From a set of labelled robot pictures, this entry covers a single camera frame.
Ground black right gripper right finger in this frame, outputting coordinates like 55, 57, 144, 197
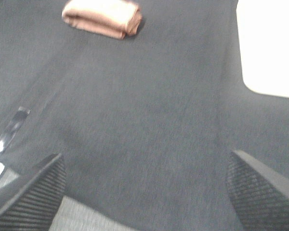
226, 150, 289, 231

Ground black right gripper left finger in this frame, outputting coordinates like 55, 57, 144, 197
0, 154, 66, 231

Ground brown towel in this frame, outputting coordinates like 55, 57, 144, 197
62, 0, 142, 39

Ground black tablecloth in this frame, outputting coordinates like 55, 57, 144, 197
0, 0, 289, 231

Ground pale green plastic bin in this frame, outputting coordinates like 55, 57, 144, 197
236, 0, 289, 98

